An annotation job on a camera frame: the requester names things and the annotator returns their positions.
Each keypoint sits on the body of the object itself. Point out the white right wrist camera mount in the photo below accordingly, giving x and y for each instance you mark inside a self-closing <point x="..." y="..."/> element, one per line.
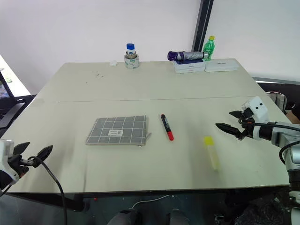
<point x="257" y="109"/>

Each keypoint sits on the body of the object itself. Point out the small white crumpled scrap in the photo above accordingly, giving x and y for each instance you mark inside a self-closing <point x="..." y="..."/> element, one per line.
<point x="113" y="63"/>

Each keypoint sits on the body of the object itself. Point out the dark laptop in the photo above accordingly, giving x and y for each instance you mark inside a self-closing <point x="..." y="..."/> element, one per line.
<point x="9" y="107"/>

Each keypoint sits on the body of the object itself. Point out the black plastic bag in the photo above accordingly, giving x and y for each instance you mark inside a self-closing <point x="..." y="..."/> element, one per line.
<point x="255" y="211"/>

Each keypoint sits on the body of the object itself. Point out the green bottle with yellow cap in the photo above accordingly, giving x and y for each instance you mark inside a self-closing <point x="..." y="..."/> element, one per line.
<point x="209" y="48"/>

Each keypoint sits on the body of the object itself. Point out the flat white box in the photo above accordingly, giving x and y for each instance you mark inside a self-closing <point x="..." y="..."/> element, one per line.
<point x="221" y="65"/>

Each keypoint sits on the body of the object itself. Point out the small bottle with blue cap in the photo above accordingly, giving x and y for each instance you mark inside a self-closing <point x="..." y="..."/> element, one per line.
<point x="130" y="48"/>

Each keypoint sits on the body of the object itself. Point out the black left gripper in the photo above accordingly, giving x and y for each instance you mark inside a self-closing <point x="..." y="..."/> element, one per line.
<point x="20" y="162"/>

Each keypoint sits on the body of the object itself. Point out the grey checked fabric pencil case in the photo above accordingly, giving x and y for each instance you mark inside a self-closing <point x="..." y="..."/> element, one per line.
<point x="117" y="127"/>

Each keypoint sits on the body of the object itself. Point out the dark vertical window post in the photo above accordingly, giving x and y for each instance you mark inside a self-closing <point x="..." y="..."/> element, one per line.
<point x="202" y="23"/>

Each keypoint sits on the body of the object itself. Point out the white box with blue top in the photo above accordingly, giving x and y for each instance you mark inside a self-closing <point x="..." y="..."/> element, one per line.
<point x="188" y="66"/>

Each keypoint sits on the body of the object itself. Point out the white tape roll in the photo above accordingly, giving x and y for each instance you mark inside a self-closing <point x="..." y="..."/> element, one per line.
<point x="131" y="62"/>

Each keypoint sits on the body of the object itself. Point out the dark rounded shape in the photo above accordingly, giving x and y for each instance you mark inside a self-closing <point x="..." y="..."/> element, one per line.
<point x="124" y="218"/>
<point x="178" y="217"/>

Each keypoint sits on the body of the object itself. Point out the black side desk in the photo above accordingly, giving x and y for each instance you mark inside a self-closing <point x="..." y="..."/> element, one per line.
<point x="281" y="86"/>

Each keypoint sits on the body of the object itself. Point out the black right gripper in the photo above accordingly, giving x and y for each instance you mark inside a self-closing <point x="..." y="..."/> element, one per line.
<point x="248" y="131"/>

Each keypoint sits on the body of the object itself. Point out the black table frame bar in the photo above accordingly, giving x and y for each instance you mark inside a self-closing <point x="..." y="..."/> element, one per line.
<point x="47" y="199"/>

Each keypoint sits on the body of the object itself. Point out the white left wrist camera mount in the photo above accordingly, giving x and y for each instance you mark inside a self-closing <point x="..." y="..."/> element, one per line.
<point x="5" y="159"/>

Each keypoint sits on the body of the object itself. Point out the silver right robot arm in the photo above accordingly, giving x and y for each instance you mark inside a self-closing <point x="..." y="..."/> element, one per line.
<point x="293" y="154"/>

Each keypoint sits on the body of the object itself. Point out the black marker with red cap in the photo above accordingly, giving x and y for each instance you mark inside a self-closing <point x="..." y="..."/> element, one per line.
<point x="167" y="126"/>

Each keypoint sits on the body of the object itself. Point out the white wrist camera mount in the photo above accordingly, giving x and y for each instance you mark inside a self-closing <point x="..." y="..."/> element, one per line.
<point x="257" y="109"/>
<point x="5" y="159"/>

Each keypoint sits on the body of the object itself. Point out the yellow glue stick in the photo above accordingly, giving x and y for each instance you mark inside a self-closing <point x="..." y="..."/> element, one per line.
<point x="212" y="152"/>

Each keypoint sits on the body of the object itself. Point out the folded purple grey umbrella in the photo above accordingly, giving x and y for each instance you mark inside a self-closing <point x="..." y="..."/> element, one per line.
<point x="187" y="55"/>

